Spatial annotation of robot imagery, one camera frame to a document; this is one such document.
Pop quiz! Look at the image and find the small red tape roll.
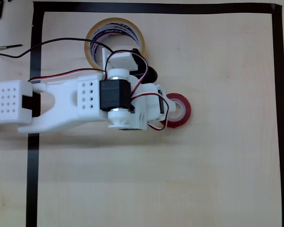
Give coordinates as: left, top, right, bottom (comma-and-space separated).
159, 92, 192, 130

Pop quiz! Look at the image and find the thin metal screwdriver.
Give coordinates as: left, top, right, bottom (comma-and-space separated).
0, 44, 23, 52

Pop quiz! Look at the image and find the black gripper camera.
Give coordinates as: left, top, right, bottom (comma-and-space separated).
131, 48, 159, 85

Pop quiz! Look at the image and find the thin black camera cable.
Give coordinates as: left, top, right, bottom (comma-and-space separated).
0, 37, 115, 59

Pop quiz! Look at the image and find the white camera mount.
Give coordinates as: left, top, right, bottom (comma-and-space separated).
101, 47, 139, 73

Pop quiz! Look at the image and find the red white black servo cable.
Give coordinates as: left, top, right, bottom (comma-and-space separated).
27, 50, 149, 96
131, 90, 170, 131

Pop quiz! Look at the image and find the black tape border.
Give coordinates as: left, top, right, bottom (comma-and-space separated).
25, 1, 284, 227

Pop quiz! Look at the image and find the large printed clear tape roll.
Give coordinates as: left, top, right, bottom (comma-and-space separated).
84, 17, 146, 72

